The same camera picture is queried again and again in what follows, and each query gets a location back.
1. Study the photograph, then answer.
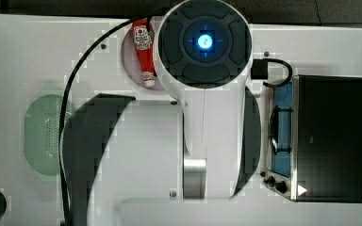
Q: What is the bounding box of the green oval colander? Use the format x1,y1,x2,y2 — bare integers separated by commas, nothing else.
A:
24,94,62,176

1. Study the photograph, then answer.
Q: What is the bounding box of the red ketchup bottle toy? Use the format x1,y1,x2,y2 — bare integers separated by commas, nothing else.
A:
131,19,156,88

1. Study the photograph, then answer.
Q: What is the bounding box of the black toaster oven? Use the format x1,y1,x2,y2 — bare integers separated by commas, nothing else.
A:
262,75,362,203

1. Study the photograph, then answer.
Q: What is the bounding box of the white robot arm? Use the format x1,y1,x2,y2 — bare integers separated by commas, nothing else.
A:
59,0,259,226

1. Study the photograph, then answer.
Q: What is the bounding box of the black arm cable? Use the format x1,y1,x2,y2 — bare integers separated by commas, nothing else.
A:
58,15,154,226

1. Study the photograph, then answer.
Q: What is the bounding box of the round grey plate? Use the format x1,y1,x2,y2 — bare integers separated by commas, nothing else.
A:
121,19,164,91

